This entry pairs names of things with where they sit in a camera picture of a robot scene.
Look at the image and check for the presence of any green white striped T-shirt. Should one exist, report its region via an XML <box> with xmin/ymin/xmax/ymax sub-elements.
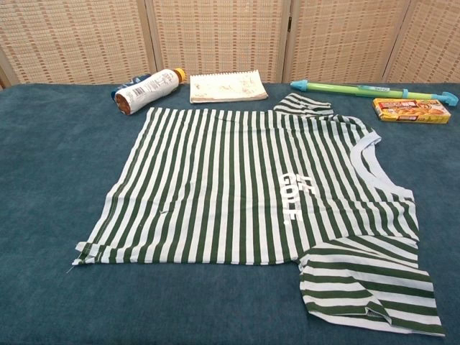
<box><xmin>70</xmin><ymin>92</ymin><xmax>447</xmax><ymax>338</ymax></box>

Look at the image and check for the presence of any white spiral notepad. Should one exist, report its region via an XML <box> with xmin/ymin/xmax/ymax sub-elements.
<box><xmin>189</xmin><ymin>70</ymin><xmax>270</xmax><ymax>105</ymax></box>

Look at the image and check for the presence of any white bottle with yellow cap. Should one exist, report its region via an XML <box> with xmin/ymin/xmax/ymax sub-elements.
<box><xmin>114</xmin><ymin>67</ymin><xmax>188</xmax><ymax>116</ymax></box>

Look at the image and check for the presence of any green blue water squirter toy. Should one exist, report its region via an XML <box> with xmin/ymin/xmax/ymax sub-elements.
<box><xmin>290</xmin><ymin>80</ymin><xmax>460</xmax><ymax>107</ymax></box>

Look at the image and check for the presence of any woven folding screen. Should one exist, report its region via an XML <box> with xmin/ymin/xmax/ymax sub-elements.
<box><xmin>0</xmin><ymin>0</ymin><xmax>460</xmax><ymax>87</ymax></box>

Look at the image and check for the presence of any yellow curry box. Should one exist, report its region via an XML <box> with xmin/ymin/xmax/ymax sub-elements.
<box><xmin>372</xmin><ymin>97</ymin><xmax>452</xmax><ymax>125</ymax></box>

